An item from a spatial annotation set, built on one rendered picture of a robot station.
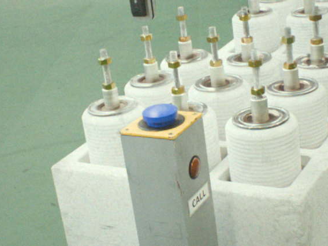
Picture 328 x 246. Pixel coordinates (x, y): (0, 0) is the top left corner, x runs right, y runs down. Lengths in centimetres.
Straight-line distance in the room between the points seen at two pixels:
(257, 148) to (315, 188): 9
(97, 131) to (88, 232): 16
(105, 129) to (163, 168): 26
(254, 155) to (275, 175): 4
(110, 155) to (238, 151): 21
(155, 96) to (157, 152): 34
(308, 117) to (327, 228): 16
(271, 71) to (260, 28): 30
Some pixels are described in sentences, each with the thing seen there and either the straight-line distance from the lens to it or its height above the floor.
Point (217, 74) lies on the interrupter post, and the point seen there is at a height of 27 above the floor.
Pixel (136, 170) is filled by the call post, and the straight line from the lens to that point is 78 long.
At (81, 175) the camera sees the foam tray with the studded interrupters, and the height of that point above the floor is 17.
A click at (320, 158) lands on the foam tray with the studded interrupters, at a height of 18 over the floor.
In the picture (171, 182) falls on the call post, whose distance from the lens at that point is 77.
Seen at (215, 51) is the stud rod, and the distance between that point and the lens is 105.
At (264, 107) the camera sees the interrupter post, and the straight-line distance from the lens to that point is 91.
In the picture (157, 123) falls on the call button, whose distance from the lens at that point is 76.
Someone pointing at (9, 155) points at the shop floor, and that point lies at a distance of 162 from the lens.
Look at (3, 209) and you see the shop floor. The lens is 138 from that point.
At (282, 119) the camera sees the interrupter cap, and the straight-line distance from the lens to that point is 91.
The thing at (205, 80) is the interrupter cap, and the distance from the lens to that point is 109.
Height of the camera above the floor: 60
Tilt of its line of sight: 22 degrees down
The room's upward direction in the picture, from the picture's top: 8 degrees counter-clockwise
